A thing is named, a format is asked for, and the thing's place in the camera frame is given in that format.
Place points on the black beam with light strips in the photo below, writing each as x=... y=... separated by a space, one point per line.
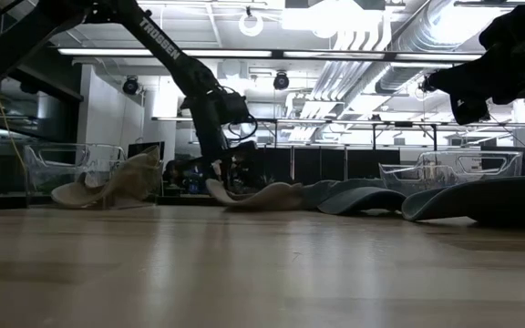
x=278 y=54

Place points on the silver ribbed ventilation duct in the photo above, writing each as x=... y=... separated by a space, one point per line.
x=426 y=27

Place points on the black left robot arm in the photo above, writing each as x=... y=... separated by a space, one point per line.
x=162 y=45

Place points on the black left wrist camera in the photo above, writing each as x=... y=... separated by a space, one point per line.
x=234 y=107

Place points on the clear plastic bin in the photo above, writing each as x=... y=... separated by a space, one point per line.
x=426 y=168
x=44 y=173

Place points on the background frame with lights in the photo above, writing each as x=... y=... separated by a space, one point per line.
x=312 y=121

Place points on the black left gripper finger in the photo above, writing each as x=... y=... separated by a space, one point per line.
x=229 y=175
x=213 y=173

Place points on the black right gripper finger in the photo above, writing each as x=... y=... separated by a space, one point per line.
x=468 y=111
x=467 y=82

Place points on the dark partition panels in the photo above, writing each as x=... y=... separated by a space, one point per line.
x=326 y=164

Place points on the black ceiling spotlight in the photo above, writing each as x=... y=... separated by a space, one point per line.
x=281 y=81
x=130 y=85
x=425 y=85

